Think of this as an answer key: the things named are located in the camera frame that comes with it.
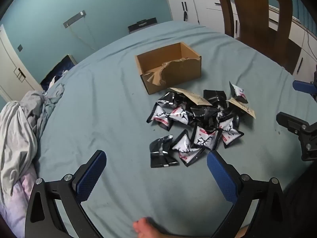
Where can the small white cloth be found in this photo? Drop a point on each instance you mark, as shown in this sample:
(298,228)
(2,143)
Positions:
(53,80)

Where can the brown wooden chair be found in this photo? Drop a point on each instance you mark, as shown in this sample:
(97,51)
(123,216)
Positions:
(252,29)

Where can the brown cardboard box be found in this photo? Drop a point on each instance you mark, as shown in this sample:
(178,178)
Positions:
(178,74)

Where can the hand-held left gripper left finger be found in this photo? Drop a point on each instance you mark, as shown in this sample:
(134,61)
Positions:
(91,176)

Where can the person's dark pants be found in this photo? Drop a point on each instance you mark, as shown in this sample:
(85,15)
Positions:
(304,198)

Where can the dark blue pillow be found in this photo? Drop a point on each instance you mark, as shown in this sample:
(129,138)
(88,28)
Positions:
(59,67)

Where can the grey wall switch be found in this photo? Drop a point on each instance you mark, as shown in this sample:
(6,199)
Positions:
(20,47)

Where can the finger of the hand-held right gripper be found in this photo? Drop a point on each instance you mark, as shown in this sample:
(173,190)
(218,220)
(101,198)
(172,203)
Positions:
(301,85)
(292,122)

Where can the grey crumpled blanket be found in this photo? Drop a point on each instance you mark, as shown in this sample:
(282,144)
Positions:
(17,133)

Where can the pink cloth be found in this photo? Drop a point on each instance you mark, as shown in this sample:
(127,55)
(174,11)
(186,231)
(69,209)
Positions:
(17,203)

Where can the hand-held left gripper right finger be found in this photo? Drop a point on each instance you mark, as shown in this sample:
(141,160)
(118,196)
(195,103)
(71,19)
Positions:
(223,178)

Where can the white door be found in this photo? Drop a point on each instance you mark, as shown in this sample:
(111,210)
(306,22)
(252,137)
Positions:
(10,67)

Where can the white low cabinet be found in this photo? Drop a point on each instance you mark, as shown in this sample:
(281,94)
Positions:
(304,54)

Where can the tan paper snack packet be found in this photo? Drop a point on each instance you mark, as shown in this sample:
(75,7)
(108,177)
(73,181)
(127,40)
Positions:
(195,98)

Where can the person's foot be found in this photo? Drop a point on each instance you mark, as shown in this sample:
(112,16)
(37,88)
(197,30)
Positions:
(146,228)

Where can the pile of black white packets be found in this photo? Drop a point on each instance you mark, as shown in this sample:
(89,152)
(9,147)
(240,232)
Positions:
(205,138)

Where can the metal wall bracket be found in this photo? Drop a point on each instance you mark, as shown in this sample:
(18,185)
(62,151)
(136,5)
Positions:
(74,18)

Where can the black bag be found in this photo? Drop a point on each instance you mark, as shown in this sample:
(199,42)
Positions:
(142,25)

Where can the small cardboard piece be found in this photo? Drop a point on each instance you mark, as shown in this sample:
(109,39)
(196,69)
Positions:
(245,107)

